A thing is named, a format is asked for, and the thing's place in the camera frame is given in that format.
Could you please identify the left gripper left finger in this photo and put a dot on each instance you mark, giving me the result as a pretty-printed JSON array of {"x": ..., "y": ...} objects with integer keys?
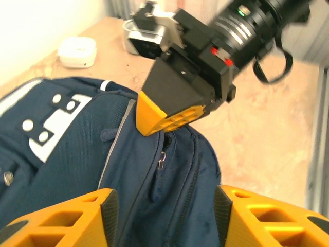
[{"x": 77, "y": 213}]

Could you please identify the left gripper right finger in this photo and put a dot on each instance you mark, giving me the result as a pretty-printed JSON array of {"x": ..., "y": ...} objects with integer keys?
[{"x": 257, "y": 221}]

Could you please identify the aluminium enclosure post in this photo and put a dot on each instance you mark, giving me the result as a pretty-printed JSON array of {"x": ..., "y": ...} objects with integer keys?
[{"x": 318, "y": 141}]

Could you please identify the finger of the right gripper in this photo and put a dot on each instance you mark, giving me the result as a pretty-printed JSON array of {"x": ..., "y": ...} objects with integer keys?
[{"x": 174, "y": 95}]

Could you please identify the grey cup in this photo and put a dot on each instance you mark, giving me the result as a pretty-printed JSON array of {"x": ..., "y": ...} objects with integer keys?
[{"x": 126, "y": 36}]

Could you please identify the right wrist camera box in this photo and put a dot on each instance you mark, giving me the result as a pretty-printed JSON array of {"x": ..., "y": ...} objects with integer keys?
[{"x": 149, "y": 38}]

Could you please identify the navy blue backpack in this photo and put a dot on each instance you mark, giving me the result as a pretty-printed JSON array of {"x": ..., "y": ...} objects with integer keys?
[{"x": 77, "y": 167}]

